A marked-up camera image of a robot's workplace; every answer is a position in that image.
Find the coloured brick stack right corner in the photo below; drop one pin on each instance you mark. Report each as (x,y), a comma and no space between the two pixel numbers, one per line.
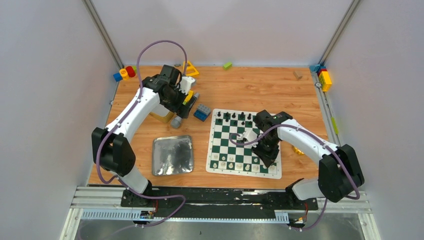
(323,76)

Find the grey toy microphone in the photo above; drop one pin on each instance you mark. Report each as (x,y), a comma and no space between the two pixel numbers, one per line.
(177,122)

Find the silver tin lid tray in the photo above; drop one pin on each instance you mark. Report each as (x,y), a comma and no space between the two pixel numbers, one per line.
(173,155)

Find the brown wooden block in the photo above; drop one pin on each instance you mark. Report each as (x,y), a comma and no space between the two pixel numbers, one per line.
(298,75)

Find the yellow triangle toy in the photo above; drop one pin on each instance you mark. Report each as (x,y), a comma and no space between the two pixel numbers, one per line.
(190,69)

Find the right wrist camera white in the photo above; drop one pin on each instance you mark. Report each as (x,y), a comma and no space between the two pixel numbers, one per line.
(249,137)

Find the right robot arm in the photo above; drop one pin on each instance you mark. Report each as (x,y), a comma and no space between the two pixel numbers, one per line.
(339,171)

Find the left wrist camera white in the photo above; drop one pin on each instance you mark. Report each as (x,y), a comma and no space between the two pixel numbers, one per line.
(186,83)

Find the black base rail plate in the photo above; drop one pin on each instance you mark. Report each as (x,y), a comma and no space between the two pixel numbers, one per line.
(217,203)

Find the coloured blocks cluster left corner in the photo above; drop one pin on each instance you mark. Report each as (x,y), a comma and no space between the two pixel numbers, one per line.
(125,73)

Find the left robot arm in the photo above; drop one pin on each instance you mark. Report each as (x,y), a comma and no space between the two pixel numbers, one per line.
(111,146)

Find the green block at back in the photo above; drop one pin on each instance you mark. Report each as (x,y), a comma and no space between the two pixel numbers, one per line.
(227,65)

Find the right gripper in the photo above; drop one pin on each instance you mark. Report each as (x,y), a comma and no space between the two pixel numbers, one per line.
(267,158)

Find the grey and blue brick stack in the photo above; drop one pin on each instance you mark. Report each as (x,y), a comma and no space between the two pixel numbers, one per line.
(202,112)

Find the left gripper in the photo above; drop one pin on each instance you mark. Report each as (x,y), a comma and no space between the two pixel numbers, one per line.
(185,106)

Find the square metal tin box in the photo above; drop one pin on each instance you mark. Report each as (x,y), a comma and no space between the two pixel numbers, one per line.
(162,114)

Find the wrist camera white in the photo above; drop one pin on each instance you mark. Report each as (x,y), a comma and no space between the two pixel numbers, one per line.
(186,83)
(249,137)

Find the green white chess board mat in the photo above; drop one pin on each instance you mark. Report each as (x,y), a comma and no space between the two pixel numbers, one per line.
(224,157)

